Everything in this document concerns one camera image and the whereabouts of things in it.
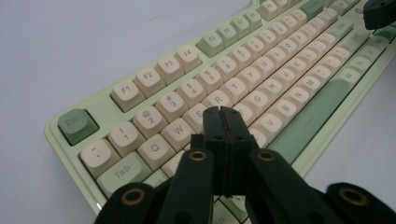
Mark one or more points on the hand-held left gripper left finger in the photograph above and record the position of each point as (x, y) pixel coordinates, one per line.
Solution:
(214, 137)

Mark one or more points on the green and cream keyboard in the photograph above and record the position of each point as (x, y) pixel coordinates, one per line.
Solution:
(235, 88)

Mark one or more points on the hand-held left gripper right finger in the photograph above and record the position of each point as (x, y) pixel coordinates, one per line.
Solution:
(239, 137)

